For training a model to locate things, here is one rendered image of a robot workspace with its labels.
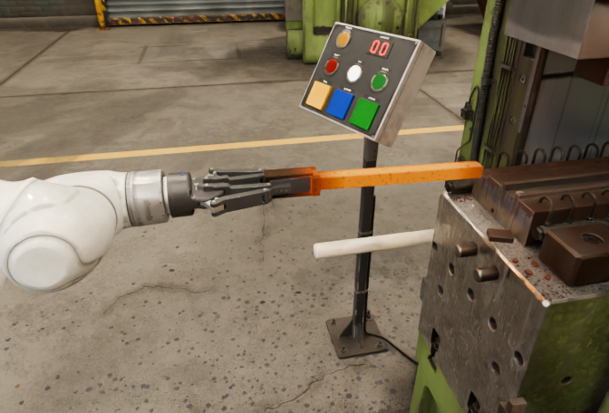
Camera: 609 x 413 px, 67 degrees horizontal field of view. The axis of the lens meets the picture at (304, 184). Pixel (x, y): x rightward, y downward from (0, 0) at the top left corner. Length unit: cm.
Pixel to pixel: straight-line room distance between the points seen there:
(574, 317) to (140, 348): 157
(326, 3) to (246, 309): 433
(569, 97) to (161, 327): 168
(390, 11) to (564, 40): 497
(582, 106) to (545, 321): 57
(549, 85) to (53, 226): 101
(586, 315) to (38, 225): 84
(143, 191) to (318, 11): 515
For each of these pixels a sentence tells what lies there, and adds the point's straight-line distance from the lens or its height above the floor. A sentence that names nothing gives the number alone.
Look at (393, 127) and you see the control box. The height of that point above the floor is 98.
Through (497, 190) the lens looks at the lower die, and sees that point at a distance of 103.
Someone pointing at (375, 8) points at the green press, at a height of 65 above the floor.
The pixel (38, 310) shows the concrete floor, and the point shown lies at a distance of 237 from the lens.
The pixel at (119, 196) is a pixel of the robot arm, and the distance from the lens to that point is 76.
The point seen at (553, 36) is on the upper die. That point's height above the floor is 129.
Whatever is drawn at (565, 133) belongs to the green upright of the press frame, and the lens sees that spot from 127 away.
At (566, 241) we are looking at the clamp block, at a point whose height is 98.
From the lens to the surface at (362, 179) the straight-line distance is 82.
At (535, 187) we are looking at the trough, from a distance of 105.
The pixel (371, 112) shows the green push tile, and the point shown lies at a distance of 126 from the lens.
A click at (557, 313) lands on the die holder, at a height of 89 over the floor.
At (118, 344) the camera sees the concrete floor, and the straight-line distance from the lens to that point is 208.
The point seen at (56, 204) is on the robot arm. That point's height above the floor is 116.
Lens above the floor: 145
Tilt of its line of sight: 29 degrees down
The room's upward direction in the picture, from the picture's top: straight up
